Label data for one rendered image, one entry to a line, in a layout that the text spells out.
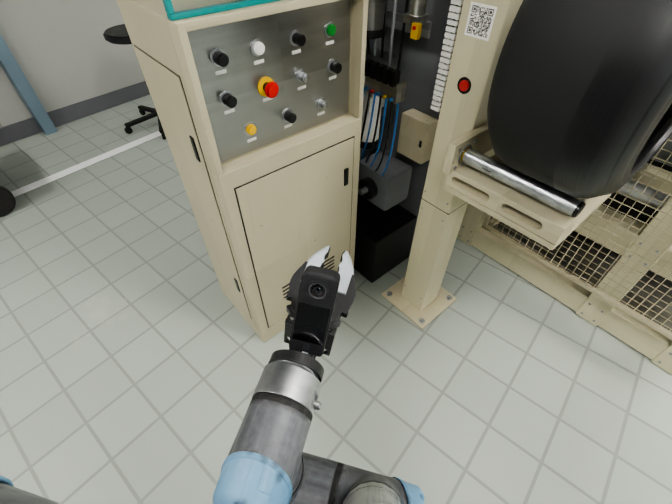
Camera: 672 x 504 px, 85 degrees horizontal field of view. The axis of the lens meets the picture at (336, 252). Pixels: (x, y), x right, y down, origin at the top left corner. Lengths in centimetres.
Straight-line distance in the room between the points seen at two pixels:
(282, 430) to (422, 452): 117
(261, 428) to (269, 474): 4
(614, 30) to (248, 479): 83
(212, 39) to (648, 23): 83
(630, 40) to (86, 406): 196
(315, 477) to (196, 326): 143
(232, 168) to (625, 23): 89
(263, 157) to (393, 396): 106
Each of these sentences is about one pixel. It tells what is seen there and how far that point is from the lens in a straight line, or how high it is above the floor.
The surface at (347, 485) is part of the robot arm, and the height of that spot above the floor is 98.
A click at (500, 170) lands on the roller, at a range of 112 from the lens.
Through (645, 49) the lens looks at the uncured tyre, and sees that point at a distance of 82.
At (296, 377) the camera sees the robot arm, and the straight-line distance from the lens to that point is 45.
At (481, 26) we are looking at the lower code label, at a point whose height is 121.
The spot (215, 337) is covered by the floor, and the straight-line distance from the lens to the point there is 181.
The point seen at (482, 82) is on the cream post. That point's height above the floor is 108.
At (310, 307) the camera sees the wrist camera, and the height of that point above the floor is 112.
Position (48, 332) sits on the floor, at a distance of 219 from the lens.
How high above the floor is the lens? 148
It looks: 46 degrees down
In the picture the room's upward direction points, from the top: straight up
